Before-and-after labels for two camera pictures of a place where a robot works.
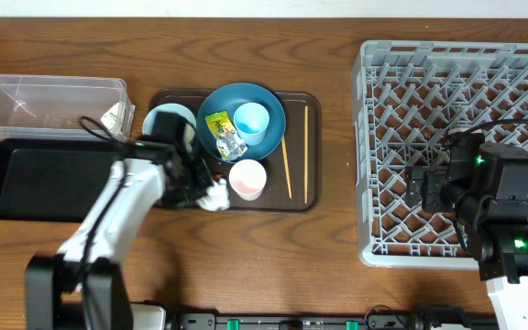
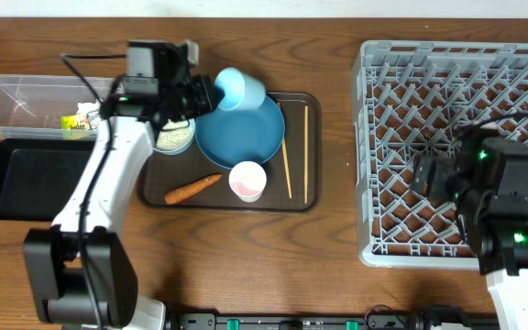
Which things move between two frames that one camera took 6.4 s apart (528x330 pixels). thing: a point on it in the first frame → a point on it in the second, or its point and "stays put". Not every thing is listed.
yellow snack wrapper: x=228 y=143 → x=74 y=122
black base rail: x=332 y=321 stays put
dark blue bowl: x=229 y=97 stays put
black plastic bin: x=47 y=180 stays put
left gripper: x=204 y=181 → x=202 y=84
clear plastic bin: x=48 y=106 stays put
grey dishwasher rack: x=409 y=99 stays put
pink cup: x=247 y=180 stays put
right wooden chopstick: x=306 y=127 stays put
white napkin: x=216 y=198 → x=88 y=111
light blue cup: x=251 y=120 → x=241 y=91
